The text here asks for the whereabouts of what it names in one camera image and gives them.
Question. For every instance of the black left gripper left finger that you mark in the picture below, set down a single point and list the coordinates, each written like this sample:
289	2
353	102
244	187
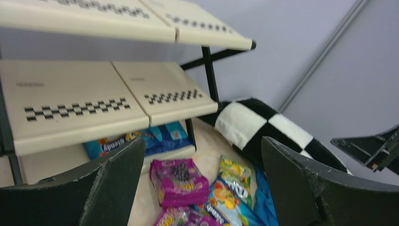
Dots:
100	192

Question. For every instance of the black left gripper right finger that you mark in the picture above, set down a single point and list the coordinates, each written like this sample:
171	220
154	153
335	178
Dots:
306	192

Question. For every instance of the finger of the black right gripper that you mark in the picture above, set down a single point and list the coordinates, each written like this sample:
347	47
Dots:
375	152

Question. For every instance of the green Fox's candy bag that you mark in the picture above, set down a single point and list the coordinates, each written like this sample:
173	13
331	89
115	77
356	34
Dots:
238	178

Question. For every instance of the purple grape candy bag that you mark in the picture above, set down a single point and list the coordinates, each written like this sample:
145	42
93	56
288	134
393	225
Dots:
183	216
178	182

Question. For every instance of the blue Skittles candy bag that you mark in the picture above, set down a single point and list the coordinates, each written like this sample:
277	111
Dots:
225	206

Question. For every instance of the cream three-tier shelf rack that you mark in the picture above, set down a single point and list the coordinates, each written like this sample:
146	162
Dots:
49	108

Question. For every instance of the blue cloth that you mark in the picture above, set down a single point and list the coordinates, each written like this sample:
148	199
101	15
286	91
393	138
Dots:
264	206

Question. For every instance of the black white checkered pillow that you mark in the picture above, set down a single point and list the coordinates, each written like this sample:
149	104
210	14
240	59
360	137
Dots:
244	123

